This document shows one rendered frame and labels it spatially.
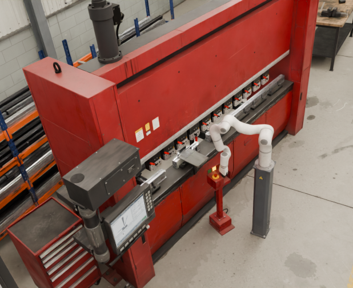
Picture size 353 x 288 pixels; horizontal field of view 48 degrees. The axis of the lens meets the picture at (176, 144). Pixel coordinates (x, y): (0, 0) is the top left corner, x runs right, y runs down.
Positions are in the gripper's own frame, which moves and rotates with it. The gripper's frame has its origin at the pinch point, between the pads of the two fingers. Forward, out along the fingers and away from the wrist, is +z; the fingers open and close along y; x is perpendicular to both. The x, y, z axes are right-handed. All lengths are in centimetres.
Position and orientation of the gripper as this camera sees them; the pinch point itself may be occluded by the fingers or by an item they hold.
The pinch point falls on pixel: (223, 175)
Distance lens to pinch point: 425.7
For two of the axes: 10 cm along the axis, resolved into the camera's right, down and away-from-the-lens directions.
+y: 5.7, 5.3, -6.3
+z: 0.4, 7.5, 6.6
